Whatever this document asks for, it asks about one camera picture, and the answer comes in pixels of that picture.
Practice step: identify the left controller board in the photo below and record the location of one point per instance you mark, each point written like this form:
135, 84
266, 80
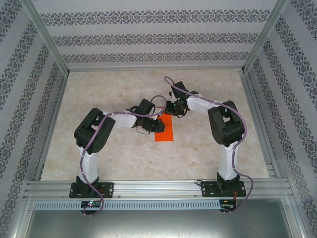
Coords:
91, 204

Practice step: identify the aluminium back rail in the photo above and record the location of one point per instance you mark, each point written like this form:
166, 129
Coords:
156, 68

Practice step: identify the aluminium side rail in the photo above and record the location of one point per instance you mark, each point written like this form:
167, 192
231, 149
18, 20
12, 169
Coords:
257, 119
52, 129

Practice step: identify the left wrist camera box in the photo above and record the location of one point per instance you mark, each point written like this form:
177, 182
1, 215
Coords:
158, 109

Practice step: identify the aluminium mounting rail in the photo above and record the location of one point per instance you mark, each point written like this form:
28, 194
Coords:
158, 188

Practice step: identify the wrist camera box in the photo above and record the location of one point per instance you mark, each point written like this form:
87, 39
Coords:
170, 94
158, 109

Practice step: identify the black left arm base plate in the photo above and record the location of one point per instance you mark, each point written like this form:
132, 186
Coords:
107, 189

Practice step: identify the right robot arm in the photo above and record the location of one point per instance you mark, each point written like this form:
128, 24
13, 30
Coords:
226, 124

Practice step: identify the aluminium frame post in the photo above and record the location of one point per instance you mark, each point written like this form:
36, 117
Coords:
47, 37
266, 37

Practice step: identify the controller board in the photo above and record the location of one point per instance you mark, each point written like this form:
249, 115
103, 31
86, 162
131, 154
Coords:
91, 204
228, 207

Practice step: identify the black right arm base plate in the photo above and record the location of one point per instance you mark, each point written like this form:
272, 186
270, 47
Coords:
208, 189

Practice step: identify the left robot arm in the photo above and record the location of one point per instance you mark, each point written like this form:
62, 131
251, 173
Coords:
95, 131

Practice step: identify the right controller board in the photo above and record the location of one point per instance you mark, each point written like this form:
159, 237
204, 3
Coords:
228, 207

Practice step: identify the grey metal sheet panel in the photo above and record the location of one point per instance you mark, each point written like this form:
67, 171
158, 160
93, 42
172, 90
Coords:
158, 224

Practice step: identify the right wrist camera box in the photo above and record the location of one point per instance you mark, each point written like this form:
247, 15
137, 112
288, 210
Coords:
170, 94

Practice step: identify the orange square cloth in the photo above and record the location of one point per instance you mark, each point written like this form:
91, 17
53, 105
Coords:
167, 132

